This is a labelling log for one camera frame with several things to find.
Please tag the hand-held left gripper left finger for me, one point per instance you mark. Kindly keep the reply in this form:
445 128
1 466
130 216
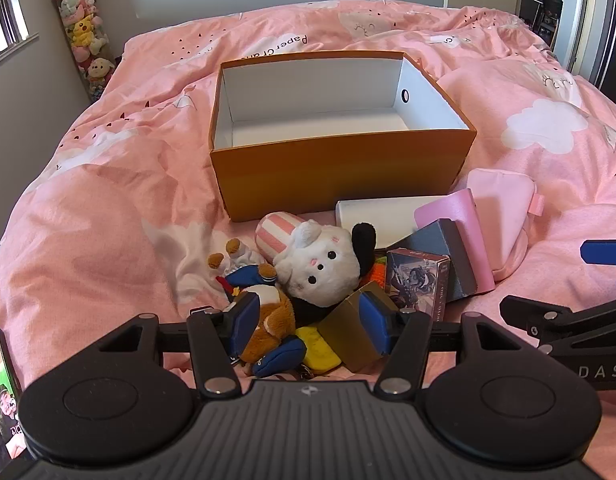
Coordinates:
243 317

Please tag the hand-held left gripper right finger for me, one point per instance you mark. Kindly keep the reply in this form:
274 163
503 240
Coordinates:
375 322

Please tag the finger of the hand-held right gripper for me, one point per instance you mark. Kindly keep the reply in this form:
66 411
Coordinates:
605 252
562 320

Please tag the gold box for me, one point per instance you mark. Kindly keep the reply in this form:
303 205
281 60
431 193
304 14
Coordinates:
353 335

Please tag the brown plush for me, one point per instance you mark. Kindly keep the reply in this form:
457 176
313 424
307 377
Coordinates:
273 320

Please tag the orange crochet doll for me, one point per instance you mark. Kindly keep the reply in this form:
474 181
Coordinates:
376 272

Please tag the printed card box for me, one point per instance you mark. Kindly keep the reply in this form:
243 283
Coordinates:
417 277

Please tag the yellow tape measure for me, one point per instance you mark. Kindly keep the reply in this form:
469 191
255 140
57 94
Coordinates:
320 352

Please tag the white plush with striped hat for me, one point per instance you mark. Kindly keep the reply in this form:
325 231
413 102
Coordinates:
318 260

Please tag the grey box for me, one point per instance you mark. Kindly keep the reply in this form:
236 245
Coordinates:
447 250

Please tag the white box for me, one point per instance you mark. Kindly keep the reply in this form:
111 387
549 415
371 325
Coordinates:
377 215

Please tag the pink pouch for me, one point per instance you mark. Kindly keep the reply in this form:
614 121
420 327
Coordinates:
502 200

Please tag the pink wallet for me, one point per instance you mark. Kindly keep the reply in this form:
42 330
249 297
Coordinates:
467 220

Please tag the orange cardboard box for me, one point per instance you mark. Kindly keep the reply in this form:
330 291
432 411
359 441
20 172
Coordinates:
338 175

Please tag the pink printed blanket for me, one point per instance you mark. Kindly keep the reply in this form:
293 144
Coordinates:
113 210

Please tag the black smartphone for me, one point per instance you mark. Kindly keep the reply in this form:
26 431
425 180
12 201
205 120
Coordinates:
3 400

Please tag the clear tube of plush toys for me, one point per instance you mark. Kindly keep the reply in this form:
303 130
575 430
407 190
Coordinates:
85 35

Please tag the window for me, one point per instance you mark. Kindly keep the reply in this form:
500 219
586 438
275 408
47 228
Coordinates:
3 15

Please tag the white door frame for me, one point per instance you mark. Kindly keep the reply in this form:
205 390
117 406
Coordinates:
587 10

